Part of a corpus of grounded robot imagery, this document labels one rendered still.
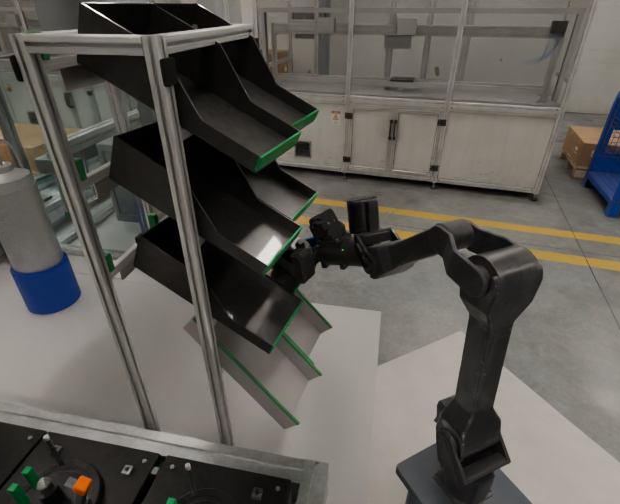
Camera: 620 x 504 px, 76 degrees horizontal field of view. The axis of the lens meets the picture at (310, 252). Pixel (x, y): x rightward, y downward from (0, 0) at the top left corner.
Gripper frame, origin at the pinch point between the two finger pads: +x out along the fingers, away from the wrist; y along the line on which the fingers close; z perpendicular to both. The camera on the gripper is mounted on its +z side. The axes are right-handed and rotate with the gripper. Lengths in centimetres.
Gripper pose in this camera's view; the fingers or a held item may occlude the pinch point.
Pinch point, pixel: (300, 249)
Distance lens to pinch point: 83.6
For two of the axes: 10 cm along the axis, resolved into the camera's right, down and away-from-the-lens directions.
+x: -8.5, -0.4, 5.3
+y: -5.0, 3.9, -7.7
